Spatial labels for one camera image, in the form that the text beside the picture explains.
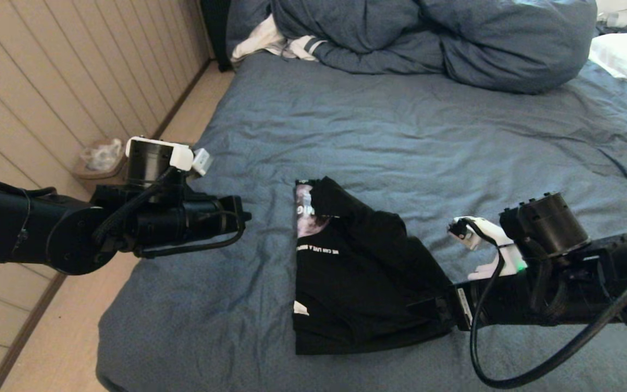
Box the black printed t-shirt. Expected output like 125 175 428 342
292 176 458 356

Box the bronze trash bin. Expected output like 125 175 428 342
73 139 129 192

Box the white striped garment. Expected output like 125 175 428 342
231 14 326 62

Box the blue bed sheet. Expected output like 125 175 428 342
96 49 627 392

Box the black bedside furniture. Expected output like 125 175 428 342
200 0 233 71

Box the crumpled blue duvet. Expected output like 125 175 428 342
226 0 598 94

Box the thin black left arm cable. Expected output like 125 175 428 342
0 170 246 259

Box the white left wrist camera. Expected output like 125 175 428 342
191 148 213 177

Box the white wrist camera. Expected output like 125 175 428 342
191 148 213 177
447 216 526 281

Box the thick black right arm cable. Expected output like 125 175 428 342
458 218 627 390

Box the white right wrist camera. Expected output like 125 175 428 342
447 216 526 281

